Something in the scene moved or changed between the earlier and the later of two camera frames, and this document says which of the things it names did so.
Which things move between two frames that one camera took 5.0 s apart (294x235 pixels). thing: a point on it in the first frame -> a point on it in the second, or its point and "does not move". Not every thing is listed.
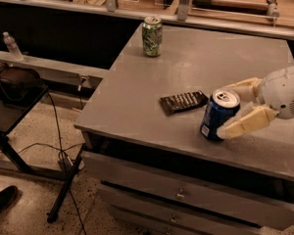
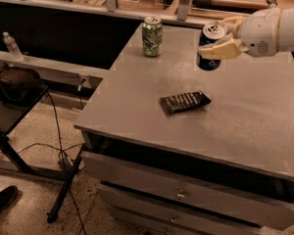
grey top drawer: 238,204 does not move
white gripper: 283,93 -> 259,33
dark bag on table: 14,85 does not move
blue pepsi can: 222,104 -> 211,33
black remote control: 181,102 does not move
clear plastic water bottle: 10,41 does not move
